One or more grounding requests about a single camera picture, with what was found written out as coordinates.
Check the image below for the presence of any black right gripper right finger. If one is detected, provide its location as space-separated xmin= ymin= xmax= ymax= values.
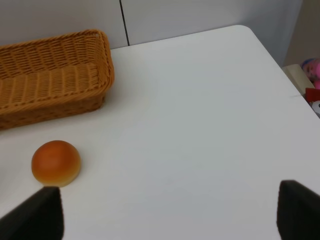
xmin=276 ymin=180 xmax=320 ymax=240

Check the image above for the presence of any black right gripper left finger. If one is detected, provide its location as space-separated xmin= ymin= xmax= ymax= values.
xmin=0 ymin=186 xmax=65 ymax=240

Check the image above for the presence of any round brown bread bun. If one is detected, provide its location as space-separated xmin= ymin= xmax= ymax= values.
xmin=31 ymin=140 xmax=82 ymax=187

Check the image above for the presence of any red box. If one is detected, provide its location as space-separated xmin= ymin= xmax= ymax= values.
xmin=305 ymin=87 xmax=320 ymax=103

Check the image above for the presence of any orange wicker basket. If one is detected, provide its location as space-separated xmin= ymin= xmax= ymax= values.
xmin=0 ymin=29 xmax=115 ymax=130

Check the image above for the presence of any pink plush toy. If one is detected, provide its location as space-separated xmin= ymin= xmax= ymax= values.
xmin=300 ymin=58 xmax=320 ymax=90

